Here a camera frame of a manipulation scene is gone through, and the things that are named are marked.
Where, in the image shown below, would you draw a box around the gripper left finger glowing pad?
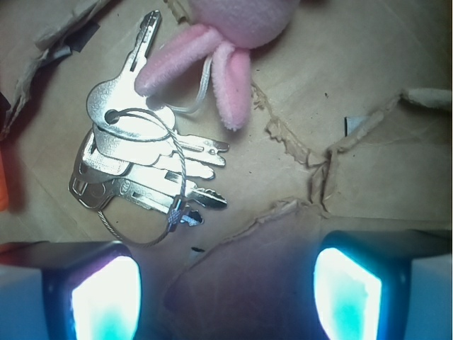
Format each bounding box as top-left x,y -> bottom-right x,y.
1,242 -> 142,339

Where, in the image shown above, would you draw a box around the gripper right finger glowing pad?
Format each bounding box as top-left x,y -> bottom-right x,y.
313,230 -> 452,339

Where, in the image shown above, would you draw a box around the silver keys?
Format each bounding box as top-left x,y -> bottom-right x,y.
69,10 -> 229,242

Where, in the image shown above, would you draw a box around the pink plush bunny toy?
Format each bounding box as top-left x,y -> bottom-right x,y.
134,1 -> 299,130

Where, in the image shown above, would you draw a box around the brown paper bag container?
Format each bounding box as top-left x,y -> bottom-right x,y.
1,1 -> 452,339

